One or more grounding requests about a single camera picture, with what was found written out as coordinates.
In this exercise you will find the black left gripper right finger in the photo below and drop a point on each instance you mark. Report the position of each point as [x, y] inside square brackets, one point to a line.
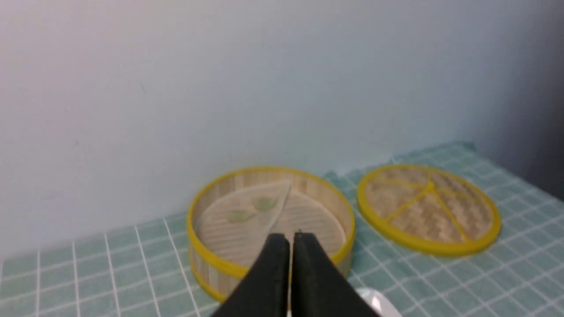
[318, 289]

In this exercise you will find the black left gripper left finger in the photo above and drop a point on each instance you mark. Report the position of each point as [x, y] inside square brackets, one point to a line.
[263, 292]

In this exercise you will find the white square plate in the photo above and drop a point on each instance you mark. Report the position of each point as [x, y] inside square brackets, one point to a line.
[378, 302]

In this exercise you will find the yellow-rimmed bamboo steamer basket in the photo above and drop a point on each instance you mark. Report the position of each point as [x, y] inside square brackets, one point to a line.
[221, 253]

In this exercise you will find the green dumpling in steamer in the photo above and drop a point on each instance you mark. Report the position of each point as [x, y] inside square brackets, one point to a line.
[239, 216]
[265, 203]

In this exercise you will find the green checkered tablecloth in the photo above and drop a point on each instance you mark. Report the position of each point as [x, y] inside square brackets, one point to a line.
[143, 270]

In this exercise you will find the yellow-rimmed woven steamer lid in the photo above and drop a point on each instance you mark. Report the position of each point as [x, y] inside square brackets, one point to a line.
[428, 209]

